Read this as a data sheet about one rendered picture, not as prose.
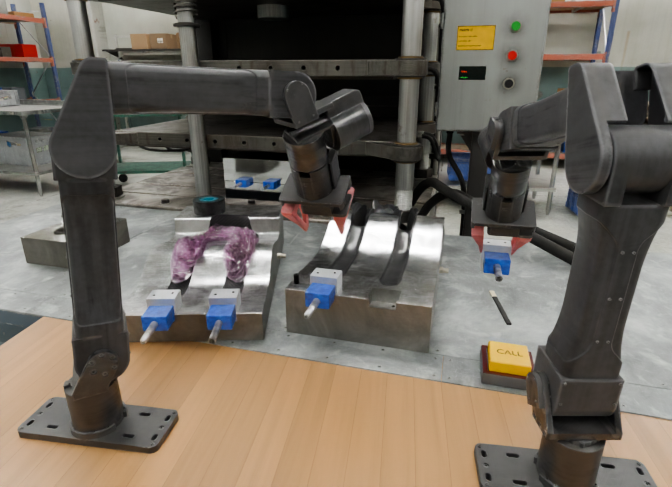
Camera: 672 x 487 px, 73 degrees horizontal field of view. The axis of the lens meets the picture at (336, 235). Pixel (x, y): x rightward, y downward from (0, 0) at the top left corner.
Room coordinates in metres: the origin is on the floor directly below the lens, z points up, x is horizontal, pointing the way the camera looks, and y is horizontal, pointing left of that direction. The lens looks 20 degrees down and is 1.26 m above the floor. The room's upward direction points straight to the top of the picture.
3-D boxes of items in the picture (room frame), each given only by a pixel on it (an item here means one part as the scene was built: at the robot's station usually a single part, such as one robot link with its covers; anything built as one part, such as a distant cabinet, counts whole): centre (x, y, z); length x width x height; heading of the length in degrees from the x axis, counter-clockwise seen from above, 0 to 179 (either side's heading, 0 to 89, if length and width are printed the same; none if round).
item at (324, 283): (0.70, 0.03, 0.89); 0.13 x 0.05 x 0.05; 165
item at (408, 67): (1.95, 0.23, 1.20); 1.29 x 0.83 x 0.19; 75
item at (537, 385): (0.42, -0.27, 0.90); 0.09 x 0.06 x 0.06; 90
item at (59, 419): (0.50, 0.32, 0.84); 0.20 x 0.07 x 0.08; 82
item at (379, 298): (0.71, -0.08, 0.87); 0.05 x 0.05 x 0.04; 75
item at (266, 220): (0.96, 0.27, 0.86); 0.50 x 0.26 x 0.11; 2
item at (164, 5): (1.94, 0.23, 1.45); 1.29 x 0.82 x 0.19; 75
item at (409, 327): (0.94, -0.10, 0.87); 0.50 x 0.26 x 0.14; 165
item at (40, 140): (5.26, 3.57, 0.42); 0.60 x 0.42 x 0.33; 70
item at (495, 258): (0.74, -0.28, 0.94); 0.13 x 0.05 x 0.05; 165
